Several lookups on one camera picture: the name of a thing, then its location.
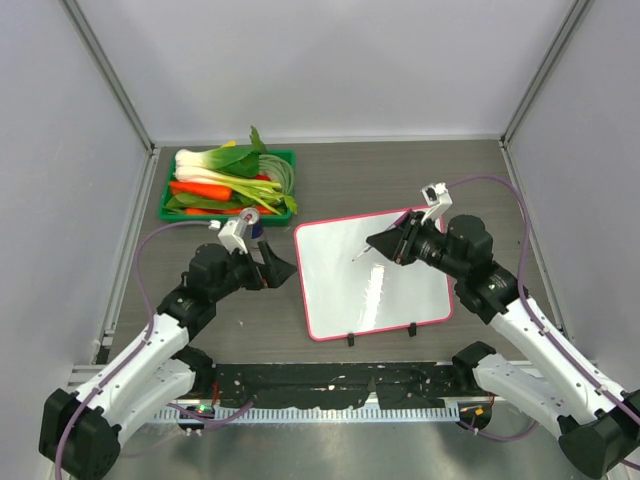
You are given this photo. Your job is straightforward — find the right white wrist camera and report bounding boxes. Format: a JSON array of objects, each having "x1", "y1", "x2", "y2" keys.
[{"x1": 420, "y1": 182, "x2": 453, "y2": 224}]

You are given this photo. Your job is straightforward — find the aluminium frame rail left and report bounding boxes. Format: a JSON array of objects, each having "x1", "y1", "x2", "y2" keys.
[{"x1": 59, "y1": 0, "x2": 158, "y2": 346}]

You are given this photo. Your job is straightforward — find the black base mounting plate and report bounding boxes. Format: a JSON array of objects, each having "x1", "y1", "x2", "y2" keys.
[{"x1": 178, "y1": 362, "x2": 491, "y2": 410}]

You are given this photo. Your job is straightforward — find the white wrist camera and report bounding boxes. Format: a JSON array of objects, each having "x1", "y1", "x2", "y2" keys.
[
  {"x1": 218, "y1": 217, "x2": 248, "y2": 254},
  {"x1": 420, "y1": 182, "x2": 453, "y2": 224}
]

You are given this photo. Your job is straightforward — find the pink framed whiteboard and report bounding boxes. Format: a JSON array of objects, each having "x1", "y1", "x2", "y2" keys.
[{"x1": 294, "y1": 209, "x2": 454, "y2": 341}]

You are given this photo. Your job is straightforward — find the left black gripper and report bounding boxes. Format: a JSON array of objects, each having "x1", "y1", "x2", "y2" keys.
[{"x1": 210, "y1": 240, "x2": 296, "y2": 302}]

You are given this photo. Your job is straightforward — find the white marker pen pink cap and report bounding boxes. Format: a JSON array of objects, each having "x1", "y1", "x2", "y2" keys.
[{"x1": 351, "y1": 245, "x2": 372, "y2": 262}]

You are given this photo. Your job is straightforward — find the red bull drink can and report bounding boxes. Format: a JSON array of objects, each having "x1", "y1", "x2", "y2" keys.
[{"x1": 239, "y1": 207, "x2": 264, "y2": 241}]

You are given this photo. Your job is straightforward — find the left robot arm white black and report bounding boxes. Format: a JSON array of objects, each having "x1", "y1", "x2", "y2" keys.
[{"x1": 39, "y1": 241, "x2": 297, "y2": 479}]

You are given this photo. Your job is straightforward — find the white slotted cable duct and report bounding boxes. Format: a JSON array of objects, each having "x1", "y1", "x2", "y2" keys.
[{"x1": 154, "y1": 403, "x2": 460, "y2": 424}]

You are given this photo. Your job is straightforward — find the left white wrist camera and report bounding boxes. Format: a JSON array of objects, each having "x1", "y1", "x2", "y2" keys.
[{"x1": 218, "y1": 217, "x2": 248, "y2": 254}]

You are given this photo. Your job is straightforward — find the bok choy white green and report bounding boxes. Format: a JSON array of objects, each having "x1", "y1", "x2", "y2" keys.
[{"x1": 174, "y1": 126, "x2": 268, "y2": 179}]

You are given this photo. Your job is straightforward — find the green plastic tray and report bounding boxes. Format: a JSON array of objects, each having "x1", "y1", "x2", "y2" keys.
[{"x1": 157, "y1": 149, "x2": 297, "y2": 227}]

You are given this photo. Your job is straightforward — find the orange carrot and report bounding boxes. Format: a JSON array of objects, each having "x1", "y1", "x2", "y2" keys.
[{"x1": 169, "y1": 181, "x2": 233, "y2": 202}]

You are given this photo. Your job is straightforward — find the green onion stalks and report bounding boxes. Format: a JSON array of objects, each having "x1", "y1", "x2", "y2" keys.
[{"x1": 222, "y1": 154, "x2": 298, "y2": 214}]

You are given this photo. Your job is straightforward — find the aluminium frame rail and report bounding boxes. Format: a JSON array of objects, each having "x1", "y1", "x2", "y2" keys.
[
  {"x1": 59, "y1": 0, "x2": 158, "y2": 346},
  {"x1": 498, "y1": 0, "x2": 596, "y2": 150}
]

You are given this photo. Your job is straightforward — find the aluminium frame rail right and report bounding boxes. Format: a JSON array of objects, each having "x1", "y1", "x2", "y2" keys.
[{"x1": 498, "y1": 0, "x2": 596, "y2": 150}]

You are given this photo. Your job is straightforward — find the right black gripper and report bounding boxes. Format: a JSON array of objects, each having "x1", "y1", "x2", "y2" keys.
[{"x1": 368, "y1": 211, "x2": 468, "y2": 280}]

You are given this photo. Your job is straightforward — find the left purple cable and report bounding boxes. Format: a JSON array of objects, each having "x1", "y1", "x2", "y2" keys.
[{"x1": 53, "y1": 219, "x2": 254, "y2": 480}]

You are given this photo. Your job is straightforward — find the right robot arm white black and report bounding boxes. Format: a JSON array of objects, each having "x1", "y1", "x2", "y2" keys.
[{"x1": 366, "y1": 212, "x2": 639, "y2": 479}]

